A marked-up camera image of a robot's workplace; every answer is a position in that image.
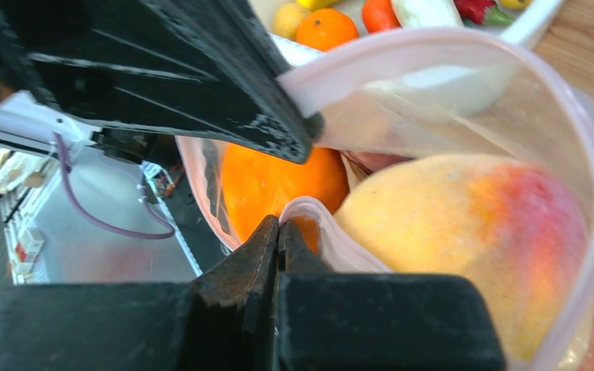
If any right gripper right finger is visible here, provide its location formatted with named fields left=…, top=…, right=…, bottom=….
left=278, top=220, right=507, bottom=370

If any red chili pepper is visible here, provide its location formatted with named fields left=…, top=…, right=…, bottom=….
left=453, top=0, right=515, bottom=26

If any yellow lemon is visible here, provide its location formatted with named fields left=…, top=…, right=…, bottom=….
left=295, top=0, right=341, bottom=12

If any orange fruit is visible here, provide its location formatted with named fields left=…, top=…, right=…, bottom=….
left=295, top=9, right=360, bottom=52
left=220, top=144, right=350, bottom=242

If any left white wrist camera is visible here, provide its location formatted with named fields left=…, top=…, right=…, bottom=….
left=0, top=91, right=101, bottom=152

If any small yellow potato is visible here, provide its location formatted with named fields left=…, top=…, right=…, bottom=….
left=271, top=2, right=312, bottom=41

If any clear zip top bag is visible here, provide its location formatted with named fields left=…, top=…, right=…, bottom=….
left=178, top=28, right=594, bottom=370

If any carrot with green stem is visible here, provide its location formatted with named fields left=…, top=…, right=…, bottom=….
left=361, top=0, right=401, bottom=33

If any white plastic basket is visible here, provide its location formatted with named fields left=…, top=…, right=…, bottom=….
left=249, top=0, right=564, bottom=66

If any yellow mango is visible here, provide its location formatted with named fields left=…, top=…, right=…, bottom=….
left=500, top=0, right=532, bottom=11

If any yellow peach fruit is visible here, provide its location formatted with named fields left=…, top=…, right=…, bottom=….
left=334, top=155, right=587, bottom=361

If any white daikon radish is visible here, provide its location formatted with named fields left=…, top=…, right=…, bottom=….
left=391, top=0, right=464, bottom=28

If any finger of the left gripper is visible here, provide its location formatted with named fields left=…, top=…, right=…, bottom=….
left=0, top=1, right=323, bottom=163

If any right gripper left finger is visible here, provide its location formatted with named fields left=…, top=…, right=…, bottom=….
left=0, top=216, right=279, bottom=370

